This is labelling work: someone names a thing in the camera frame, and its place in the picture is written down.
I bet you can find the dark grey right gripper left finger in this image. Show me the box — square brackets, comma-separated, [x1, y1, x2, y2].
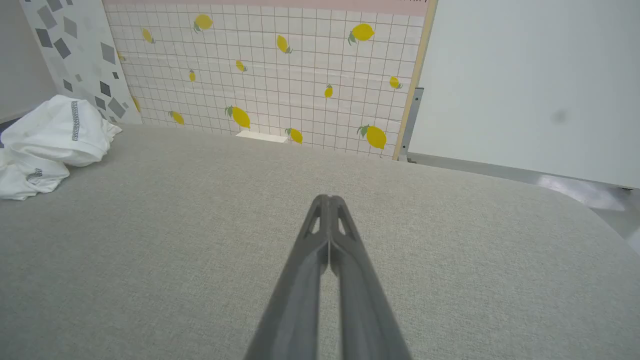
[244, 194, 331, 360]

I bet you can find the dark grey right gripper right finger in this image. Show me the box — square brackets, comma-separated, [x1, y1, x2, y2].
[329, 194, 413, 360]

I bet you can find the white T-shirt with grey stitching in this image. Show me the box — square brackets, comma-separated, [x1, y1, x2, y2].
[0, 94, 123, 201]

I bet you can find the white rectangular box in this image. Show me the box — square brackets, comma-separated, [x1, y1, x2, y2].
[235, 130, 290, 145]

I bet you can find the grey fabric sofa cushion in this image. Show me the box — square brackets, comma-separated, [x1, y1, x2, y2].
[0, 123, 640, 360]

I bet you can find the lemon print tile panel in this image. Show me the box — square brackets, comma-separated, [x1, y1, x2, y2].
[102, 0, 431, 160]

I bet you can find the light wooden edge strip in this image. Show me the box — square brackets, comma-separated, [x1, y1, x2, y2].
[392, 0, 440, 162]

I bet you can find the plain white board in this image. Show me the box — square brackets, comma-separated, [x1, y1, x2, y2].
[407, 0, 640, 190]

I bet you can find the white panel with grey shapes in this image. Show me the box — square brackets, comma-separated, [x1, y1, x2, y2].
[20, 0, 144, 125]

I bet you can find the grey metal bracket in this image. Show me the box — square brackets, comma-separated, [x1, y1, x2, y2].
[398, 87, 425, 164]

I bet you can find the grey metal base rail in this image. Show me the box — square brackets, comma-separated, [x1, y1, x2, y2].
[407, 152, 640, 192]

